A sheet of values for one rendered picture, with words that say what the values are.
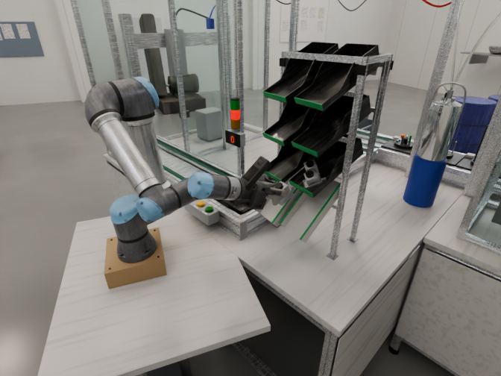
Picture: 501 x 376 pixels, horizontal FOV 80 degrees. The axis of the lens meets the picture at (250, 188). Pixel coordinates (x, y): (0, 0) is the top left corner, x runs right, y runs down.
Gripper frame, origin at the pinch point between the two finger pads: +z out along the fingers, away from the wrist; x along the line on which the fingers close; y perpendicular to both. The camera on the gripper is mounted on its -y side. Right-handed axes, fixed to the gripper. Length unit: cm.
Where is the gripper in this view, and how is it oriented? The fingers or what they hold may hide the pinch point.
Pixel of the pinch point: (281, 188)
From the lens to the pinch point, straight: 109.3
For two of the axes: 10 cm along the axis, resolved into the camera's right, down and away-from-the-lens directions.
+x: 5.5, 3.9, -7.3
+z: 7.7, 0.9, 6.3
